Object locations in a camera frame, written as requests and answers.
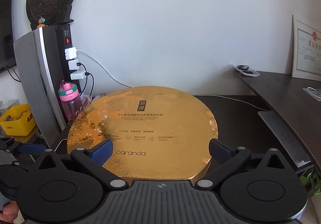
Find round gold box lid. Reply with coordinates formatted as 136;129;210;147
67;86;218;182

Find person's hand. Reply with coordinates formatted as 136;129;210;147
0;201;18;223

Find yellow plastic crate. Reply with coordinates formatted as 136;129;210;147
1;104;37;136

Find pink water bottle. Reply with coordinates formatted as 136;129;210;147
58;81;83;123

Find spiral notebook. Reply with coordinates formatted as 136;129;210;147
92;93;106;101

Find bottom white charger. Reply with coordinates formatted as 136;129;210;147
70;70;88;80

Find white charger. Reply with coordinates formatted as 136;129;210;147
70;70;88;80
68;59;80;71
64;47;77;61

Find dark wooden shelf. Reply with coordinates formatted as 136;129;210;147
237;72;320;171

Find middle white charger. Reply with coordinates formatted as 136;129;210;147
68;59;80;71

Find silver computer tower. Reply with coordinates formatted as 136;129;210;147
14;26;66;145

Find top white charger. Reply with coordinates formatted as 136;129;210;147
64;47;77;61

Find black power strip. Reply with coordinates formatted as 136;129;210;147
56;24;81;92

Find framed certificate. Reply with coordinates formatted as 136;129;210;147
292;14;320;81

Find pink coiled cable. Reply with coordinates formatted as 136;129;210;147
81;95;94;109

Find black cable bundle in bag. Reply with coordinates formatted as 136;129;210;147
232;63;261;78

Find black wall monitor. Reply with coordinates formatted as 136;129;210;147
0;0;16;73

